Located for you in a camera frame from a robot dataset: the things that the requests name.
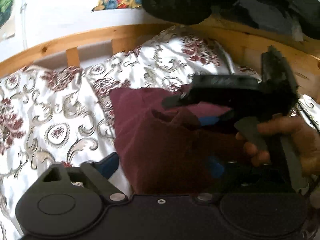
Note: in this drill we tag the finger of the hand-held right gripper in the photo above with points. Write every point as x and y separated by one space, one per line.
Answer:
190 101
208 120

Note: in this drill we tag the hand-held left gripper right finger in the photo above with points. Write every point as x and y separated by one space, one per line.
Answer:
215 167

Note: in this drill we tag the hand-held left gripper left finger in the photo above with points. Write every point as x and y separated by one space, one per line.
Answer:
110 165

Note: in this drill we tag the maroon long-sleeve sweater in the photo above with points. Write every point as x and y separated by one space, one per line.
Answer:
160 150

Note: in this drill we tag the person's right hand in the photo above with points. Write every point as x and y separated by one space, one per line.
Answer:
307 142

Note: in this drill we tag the floral satin bedspread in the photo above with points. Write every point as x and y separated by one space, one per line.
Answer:
50 120

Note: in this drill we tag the black padded jacket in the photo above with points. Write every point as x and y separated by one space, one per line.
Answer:
200 0

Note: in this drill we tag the wooden bed frame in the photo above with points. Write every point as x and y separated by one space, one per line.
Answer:
62 45

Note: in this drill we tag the blond cartoon figure wall poster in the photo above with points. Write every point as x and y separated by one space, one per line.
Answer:
6 5

